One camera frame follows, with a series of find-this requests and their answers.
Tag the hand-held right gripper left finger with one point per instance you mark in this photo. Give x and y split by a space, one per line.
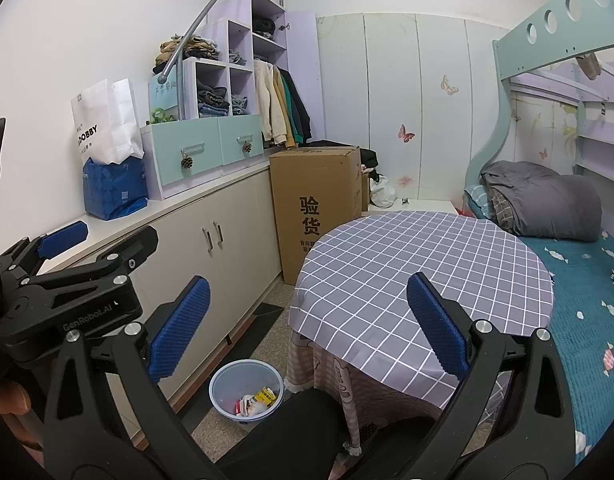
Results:
179 330

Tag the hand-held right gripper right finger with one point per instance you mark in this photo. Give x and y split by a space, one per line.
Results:
437 325

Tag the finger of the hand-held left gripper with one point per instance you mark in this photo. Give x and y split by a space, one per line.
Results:
62 237
132 250

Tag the blue plastic waste bin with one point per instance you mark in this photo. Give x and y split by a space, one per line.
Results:
222 385

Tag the person's left hand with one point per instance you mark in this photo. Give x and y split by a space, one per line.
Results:
9 402

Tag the blue patterned bag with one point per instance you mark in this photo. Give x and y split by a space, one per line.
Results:
112 190

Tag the grey checked tablecloth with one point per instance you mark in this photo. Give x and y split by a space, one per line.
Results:
412 260

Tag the teal drawer unit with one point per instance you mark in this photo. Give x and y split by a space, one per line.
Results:
167 160

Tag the white crumpled wrapper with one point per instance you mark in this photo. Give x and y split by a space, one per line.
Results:
248 405

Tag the beige low cabinet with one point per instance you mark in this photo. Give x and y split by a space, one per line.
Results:
237 220

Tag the red plastic crate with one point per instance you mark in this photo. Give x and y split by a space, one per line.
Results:
460 209

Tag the pink fringed table cover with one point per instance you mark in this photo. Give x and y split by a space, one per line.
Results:
327 370

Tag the white low platform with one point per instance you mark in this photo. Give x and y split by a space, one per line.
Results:
427 206

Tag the white paper bag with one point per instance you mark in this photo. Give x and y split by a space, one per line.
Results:
107 120

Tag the teal striped pillow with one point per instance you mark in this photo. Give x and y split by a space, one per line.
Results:
474 195

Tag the grey plaid pillow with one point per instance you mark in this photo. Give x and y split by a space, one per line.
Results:
502 205

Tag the green plastic ornament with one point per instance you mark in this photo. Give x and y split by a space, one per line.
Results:
159 116

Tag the person's black trousers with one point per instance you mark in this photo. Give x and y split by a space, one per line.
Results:
277 435

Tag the white plastic bag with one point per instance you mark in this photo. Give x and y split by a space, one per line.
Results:
384 191

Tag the faded pink flower sticker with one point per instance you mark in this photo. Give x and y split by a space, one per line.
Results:
404 181

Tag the small cardboard box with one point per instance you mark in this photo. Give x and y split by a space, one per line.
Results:
365 190

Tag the teal candy print bedsheet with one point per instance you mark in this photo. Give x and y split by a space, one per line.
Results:
587 285

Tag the pale blue paper sign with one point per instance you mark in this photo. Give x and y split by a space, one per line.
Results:
166 92

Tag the grey duvet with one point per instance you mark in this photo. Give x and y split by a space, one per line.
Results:
552 200

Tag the folded dark jeans stack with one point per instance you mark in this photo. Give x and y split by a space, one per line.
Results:
212 100

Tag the grey metal handrail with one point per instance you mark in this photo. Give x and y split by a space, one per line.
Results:
162 78

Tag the folded grey clothes stack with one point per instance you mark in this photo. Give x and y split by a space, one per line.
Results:
238 105

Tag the black cloth bundle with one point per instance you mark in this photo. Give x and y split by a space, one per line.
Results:
369 157

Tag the tall cardboard box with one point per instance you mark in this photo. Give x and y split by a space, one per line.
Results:
312 180

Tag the tan hanging garment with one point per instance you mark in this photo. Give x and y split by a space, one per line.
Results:
279 125

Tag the pink butterfly sticker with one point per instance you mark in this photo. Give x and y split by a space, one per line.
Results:
406 133

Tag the cream hanging jacket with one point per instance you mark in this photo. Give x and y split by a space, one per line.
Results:
264 105

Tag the pile of brown clothes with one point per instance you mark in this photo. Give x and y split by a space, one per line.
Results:
199 50

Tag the dark hanging coat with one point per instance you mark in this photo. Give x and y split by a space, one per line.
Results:
303 115

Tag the folded grey garment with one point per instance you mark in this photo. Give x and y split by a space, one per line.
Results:
237 58

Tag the beige butterfly sticker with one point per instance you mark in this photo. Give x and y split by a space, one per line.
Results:
449 85

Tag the lavender bed shelf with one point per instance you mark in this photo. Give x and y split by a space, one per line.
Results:
602 145

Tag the lavender cubby shelf unit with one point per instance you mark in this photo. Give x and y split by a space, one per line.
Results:
299 60

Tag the pale panelled wardrobe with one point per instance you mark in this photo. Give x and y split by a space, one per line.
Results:
347 85

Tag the folded black clothes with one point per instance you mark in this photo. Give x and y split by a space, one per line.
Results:
263 27

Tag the brown hanging pouch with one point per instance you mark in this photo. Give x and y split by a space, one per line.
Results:
589 66

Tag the teal bunk bed frame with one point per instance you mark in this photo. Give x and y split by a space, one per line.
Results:
537 45

